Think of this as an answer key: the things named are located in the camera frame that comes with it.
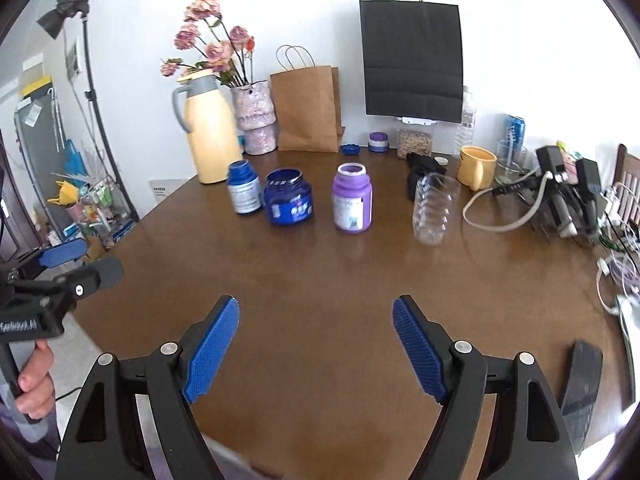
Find brown paper bag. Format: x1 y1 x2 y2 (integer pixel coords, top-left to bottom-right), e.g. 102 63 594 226
269 45 341 154
330 65 346 136

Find grey white cable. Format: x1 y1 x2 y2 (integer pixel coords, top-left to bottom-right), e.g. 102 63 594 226
462 170 554 234

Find pink mottled vase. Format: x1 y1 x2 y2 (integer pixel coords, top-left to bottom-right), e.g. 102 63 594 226
230 81 278 156

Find yellow mug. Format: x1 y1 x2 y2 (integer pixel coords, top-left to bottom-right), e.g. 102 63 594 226
456 145 499 191

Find black paper bag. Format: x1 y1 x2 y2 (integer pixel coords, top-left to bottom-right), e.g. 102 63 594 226
358 0 464 124

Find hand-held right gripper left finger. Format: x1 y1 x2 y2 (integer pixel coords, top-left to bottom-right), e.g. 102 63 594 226
54 295 241 480

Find black folded object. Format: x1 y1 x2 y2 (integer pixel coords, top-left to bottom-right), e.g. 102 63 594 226
405 152 449 201

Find cluttered storage rack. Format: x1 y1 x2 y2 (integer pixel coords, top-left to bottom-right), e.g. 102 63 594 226
47 174 138 253

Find grey refrigerator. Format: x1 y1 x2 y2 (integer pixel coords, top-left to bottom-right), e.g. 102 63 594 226
13 87 72 243

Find clear drinking glass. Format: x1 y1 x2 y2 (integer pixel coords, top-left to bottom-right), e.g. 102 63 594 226
494 139 529 185

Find flat black case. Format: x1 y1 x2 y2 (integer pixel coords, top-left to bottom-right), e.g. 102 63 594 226
558 339 605 454

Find yellow thermos jug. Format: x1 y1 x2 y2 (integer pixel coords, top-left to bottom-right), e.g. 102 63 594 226
172 69 245 185

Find blue shopping bag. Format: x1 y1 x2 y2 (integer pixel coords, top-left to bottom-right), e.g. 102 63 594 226
63 139 89 177

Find blue drink can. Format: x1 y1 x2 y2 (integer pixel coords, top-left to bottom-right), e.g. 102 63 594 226
503 114 527 149

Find pink flower bouquet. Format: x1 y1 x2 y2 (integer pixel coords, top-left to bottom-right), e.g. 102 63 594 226
160 0 256 89

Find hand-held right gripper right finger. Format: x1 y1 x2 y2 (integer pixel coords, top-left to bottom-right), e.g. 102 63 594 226
391 295 581 480

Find person's left hand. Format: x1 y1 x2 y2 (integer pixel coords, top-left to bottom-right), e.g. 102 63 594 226
9 339 56 420

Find purple plastic jar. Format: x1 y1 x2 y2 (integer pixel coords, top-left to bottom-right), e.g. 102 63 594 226
332 162 374 234

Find tangle of white cables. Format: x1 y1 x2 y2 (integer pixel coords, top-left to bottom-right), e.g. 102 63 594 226
594 184 640 317

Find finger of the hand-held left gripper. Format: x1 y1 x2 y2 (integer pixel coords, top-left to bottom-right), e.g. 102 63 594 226
0 238 89 283
12 257 125 318

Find wooden chair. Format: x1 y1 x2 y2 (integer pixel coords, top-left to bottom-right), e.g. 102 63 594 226
612 143 640 227

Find clear plastic water bottle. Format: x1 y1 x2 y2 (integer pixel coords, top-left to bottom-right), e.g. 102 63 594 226
452 85 476 159

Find wide blue plastic jar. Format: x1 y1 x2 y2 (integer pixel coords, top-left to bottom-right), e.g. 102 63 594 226
263 168 315 227

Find black device with clamps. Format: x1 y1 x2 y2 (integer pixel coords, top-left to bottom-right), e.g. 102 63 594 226
529 144 607 247

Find white labelled box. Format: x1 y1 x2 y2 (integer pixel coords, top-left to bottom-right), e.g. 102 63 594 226
148 178 197 206

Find small blue bottle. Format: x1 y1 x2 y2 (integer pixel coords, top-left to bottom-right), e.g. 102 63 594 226
226 160 263 216

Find glass jar of grains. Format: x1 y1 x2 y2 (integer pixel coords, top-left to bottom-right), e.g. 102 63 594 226
397 116 435 159

